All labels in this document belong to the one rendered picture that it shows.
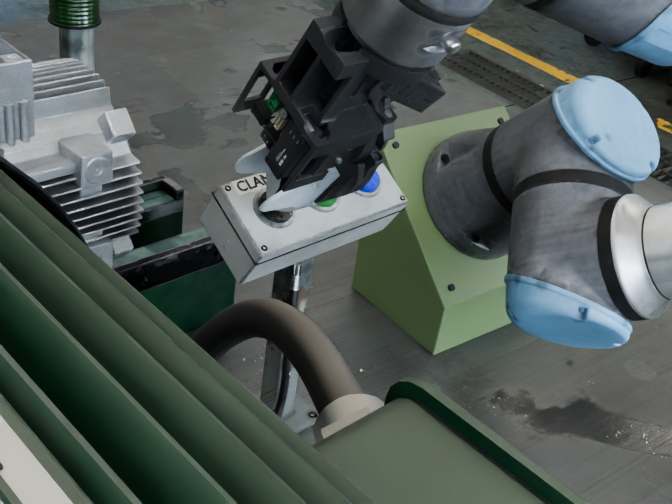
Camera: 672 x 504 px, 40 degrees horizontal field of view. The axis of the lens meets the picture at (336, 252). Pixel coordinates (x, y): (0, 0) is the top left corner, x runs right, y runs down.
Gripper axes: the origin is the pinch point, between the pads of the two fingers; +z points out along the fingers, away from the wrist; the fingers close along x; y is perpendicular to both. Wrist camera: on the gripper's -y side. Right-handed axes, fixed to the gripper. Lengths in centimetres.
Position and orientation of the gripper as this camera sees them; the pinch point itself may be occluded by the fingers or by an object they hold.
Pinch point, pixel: (285, 193)
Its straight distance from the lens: 73.9
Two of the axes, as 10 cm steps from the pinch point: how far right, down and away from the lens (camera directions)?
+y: -7.3, 2.8, -6.2
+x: 5.2, 8.2, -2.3
